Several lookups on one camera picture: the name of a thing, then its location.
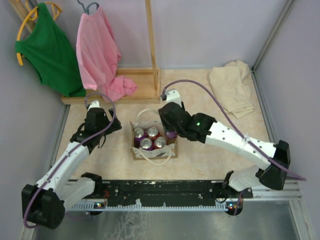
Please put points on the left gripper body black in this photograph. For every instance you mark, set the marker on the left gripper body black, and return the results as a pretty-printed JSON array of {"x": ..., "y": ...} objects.
[{"x": 115, "y": 126}]

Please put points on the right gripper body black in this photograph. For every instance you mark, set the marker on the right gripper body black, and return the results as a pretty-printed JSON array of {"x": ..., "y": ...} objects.
[{"x": 168, "y": 127}]

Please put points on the purple can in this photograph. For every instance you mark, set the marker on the purple can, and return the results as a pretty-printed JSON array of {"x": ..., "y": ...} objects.
[
  {"x": 146, "y": 144},
  {"x": 138, "y": 134},
  {"x": 171, "y": 134}
]

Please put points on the red can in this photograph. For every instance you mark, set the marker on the red can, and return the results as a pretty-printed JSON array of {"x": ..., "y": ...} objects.
[
  {"x": 160, "y": 142},
  {"x": 153, "y": 132}
]

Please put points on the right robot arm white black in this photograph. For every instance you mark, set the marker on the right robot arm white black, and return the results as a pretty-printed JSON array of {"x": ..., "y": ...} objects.
[{"x": 271, "y": 160}]

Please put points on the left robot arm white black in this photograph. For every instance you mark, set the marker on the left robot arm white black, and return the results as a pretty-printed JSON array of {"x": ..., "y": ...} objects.
[{"x": 46, "y": 202}]

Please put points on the wooden clothes rack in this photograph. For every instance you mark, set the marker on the wooden clothes rack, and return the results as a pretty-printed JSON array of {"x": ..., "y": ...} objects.
[{"x": 147, "y": 79}]

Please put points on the pink t-shirt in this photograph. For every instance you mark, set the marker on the pink t-shirt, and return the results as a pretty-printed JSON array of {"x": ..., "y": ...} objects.
[{"x": 98, "y": 56}]

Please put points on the beige folded cloth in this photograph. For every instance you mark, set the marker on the beige folded cloth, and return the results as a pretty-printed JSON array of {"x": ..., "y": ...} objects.
[{"x": 227, "y": 84}]

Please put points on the green tank top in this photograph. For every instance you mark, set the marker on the green tank top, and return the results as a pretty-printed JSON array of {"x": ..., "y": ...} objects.
[{"x": 51, "y": 54}]

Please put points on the grey blue hanger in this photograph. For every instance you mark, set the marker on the grey blue hanger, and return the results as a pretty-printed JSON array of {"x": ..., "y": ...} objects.
[{"x": 86, "y": 9}]

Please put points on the yellow hanger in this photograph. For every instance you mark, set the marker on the yellow hanger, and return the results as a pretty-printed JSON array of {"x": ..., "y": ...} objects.
[{"x": 31, "y": 16}]

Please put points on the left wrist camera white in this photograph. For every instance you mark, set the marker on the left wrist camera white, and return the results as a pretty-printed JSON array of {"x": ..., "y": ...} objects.
[{"x": 94, "y": 104}]

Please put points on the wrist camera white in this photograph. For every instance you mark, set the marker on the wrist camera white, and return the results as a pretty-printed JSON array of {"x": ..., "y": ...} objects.
[
  {"x": 172, "y": 95},
  {"x": 94, "y": 104}
]

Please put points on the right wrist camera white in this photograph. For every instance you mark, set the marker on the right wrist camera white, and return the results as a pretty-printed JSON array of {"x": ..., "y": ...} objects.
[{"x": 172, "y": 95}]

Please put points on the canvas bag with white handles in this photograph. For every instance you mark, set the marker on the canvas bag with white handles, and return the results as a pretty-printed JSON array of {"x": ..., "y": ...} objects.
[{"x": 156, "y": 157}]

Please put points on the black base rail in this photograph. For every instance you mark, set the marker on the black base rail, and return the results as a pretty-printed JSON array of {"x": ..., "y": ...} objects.
[{"x": 171, "y": 193}]

